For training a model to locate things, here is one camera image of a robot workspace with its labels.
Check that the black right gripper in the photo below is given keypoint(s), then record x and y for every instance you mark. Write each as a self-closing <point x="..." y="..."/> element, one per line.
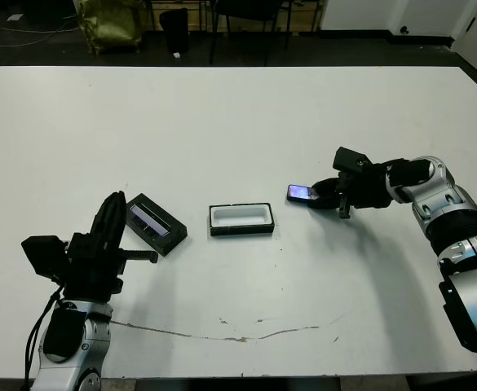
<point x="364" y="187"/>

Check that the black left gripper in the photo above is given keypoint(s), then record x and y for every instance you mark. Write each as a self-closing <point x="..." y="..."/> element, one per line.
<point x="91" y="273"/>

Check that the black phone-like camera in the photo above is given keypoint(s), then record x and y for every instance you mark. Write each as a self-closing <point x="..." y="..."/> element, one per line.
<point x="299" y="192"/>

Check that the black box lid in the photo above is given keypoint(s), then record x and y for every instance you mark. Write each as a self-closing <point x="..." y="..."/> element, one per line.
<point x="160" y="228"/>

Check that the black box base white insert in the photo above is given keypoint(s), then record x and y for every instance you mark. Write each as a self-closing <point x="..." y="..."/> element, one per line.
<point x="240" y="216"/>

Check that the large crinkled plastic bag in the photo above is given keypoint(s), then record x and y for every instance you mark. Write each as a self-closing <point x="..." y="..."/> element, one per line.
<point x="111" y="24"/>

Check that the black office chair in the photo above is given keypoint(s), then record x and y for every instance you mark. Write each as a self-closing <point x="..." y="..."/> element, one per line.
<point x="246" y="8"/>

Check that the black waste bin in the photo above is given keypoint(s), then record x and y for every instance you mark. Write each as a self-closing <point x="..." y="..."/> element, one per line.
<point x="175" y="30"/>

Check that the white paper sheet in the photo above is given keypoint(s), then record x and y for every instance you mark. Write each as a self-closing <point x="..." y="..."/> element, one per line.
<point x="15" y="16"/>

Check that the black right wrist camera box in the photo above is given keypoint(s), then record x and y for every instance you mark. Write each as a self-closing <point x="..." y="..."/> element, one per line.
<point x="350" y="159"/>

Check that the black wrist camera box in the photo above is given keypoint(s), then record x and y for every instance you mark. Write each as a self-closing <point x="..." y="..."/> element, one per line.
<point x="44" y="256"/>
<point x="350" y="159"/>

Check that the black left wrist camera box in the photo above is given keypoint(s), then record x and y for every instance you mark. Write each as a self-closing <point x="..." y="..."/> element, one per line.
<point x="44" y="256"/>

